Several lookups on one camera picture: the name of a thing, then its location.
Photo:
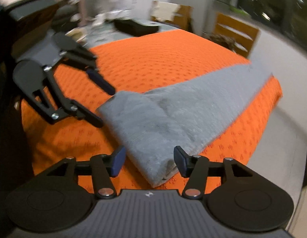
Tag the orange floral mat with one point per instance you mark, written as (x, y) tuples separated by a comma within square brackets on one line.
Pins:
[(156, 59)]

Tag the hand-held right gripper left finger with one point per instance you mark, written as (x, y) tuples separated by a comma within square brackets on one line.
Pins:
[(120, 161)]

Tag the beige quilted cloth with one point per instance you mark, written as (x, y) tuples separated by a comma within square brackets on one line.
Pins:
[(165, 11)]

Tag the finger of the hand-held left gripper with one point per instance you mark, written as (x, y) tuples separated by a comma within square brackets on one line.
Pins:
[(93, 121), (101, 81)]

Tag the black folded pants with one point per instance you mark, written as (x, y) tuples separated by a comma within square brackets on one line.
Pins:
[(136, 27)]

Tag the dark glass window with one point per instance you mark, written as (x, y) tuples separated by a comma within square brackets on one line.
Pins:
[(275, 10)]

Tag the light grey sweater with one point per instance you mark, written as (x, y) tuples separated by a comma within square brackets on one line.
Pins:
[(180, 109)]

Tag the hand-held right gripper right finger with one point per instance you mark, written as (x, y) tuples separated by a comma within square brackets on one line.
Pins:
[(180, 161)]

